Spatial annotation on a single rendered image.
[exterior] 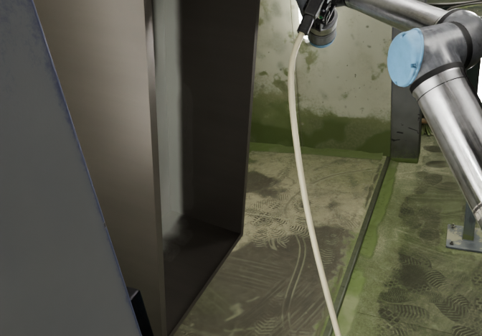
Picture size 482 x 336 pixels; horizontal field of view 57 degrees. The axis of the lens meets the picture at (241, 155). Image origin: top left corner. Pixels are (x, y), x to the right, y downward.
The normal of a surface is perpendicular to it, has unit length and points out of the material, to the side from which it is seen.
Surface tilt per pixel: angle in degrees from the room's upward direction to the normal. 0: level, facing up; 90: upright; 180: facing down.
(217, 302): 0
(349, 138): 90
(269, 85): 90
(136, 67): 90
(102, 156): 90
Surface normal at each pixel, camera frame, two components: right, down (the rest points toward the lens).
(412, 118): -0.42, 0.44
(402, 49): -0.98, 0.13
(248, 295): -0.14, -0.89
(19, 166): 0.90, 0.07
